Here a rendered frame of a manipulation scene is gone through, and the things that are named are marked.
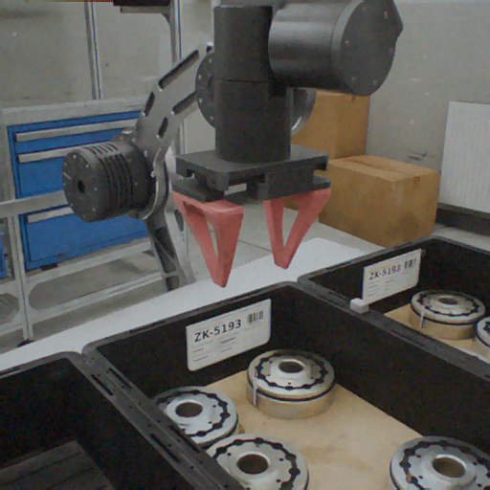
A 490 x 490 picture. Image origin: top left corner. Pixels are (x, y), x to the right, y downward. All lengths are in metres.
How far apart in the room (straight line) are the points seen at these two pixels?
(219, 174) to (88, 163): 1.05
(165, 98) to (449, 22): 2.86
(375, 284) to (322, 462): 0.35
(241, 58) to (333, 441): 0.42
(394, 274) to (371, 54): 0.60
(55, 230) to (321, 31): 2.27
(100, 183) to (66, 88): 2.12
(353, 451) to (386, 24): 0.44
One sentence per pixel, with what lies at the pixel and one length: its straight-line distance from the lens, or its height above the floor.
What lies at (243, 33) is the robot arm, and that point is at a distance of 0.44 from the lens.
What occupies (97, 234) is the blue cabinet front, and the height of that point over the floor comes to 0.39.
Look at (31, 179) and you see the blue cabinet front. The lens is 2.52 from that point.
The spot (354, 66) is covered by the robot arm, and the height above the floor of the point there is 1.23.
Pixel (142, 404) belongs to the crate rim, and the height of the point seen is 0.93.
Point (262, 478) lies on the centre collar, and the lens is 0.60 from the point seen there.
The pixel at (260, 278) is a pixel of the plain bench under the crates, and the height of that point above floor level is 0.70.
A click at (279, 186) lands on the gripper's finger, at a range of 0.45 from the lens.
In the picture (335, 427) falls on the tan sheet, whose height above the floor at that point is 0.83.
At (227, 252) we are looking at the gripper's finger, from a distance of 0.46.
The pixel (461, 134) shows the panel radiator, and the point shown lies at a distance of 3.94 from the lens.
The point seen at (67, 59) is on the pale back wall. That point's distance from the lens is 3.53.
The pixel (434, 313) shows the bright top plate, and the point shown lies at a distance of 0.93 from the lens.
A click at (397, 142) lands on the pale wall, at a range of 4.29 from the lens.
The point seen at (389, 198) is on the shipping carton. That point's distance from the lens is 3.60.
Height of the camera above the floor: 1.25
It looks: 21 degrees down
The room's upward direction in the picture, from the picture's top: straight up
